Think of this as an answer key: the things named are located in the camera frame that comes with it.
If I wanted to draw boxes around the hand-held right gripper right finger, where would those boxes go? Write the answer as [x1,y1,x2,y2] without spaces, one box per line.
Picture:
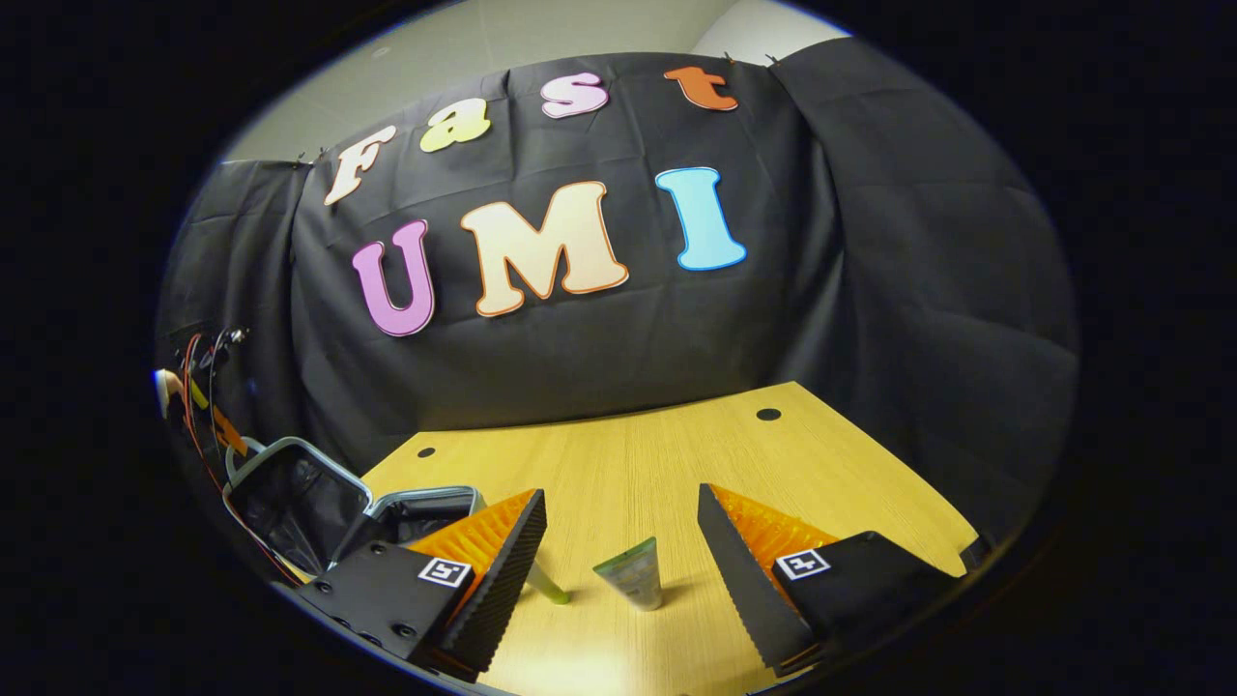
[697,482,967,678]

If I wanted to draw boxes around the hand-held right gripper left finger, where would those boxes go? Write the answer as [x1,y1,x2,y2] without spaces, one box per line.
[295,488,549,678]

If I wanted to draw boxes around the slim translucent tube green cap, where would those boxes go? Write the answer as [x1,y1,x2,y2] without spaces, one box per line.
[527,564,573,606]

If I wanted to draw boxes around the light blue suitcase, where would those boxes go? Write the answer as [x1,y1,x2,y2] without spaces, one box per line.
[222,435,487,588]

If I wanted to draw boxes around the white green cream tube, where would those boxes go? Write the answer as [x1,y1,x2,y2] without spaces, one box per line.
[592,537,666,612]

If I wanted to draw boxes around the black backdrop cloth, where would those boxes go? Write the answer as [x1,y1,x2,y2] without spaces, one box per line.
[155,39,1081,581]

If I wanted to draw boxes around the red cable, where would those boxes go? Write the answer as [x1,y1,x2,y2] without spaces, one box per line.
[180,333,302,589]

